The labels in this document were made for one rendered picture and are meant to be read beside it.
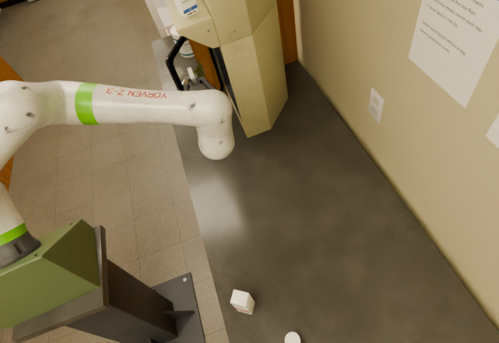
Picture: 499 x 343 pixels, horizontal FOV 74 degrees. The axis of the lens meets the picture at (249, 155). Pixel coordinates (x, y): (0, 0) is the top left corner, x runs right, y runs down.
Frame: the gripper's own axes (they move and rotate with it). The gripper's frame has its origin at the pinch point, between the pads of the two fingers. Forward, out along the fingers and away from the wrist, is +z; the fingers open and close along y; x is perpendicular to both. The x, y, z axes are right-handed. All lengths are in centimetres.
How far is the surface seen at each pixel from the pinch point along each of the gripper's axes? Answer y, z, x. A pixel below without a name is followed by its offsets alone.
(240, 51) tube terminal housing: -18.1, -8.3, -8.5
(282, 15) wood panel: -47, 29, 8
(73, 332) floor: 125, -23, 128
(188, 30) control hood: -4.3, -8.2, -21.9
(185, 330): 58, -47, 126
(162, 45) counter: 11, 84, 34
